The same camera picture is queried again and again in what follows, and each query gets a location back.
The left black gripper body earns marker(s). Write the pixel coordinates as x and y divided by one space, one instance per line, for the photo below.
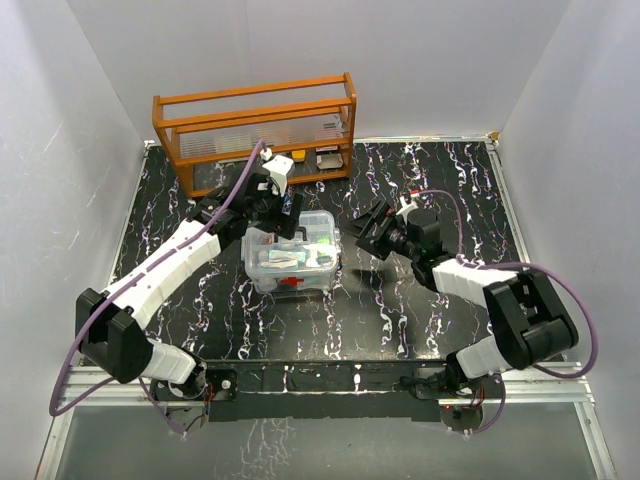
267 213

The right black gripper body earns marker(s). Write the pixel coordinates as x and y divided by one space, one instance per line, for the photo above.
392 236

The white green sachet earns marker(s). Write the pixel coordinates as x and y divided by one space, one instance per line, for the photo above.
282 260

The clear divided organizer tray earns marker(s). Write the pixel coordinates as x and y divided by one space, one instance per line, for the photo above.
295 250

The small green box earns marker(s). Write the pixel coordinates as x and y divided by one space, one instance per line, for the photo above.
324 249

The clear medicine kit box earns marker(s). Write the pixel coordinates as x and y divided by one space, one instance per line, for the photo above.
319 276

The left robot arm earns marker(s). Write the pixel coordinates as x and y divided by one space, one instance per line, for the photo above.
111 325

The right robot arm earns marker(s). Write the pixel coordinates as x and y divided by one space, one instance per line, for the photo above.
529 321

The yellow small container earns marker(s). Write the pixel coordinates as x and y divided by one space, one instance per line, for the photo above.
298 156

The white open cardboard box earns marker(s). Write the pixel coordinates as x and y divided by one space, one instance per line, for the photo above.
326 160

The orange wooden shelf rack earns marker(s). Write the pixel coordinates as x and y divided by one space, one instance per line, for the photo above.
316 115

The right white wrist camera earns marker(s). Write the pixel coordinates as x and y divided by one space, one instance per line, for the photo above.
408 202

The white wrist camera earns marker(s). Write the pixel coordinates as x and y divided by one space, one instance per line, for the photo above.
408 202
279 166

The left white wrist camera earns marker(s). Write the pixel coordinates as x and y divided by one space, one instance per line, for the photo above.
279 166

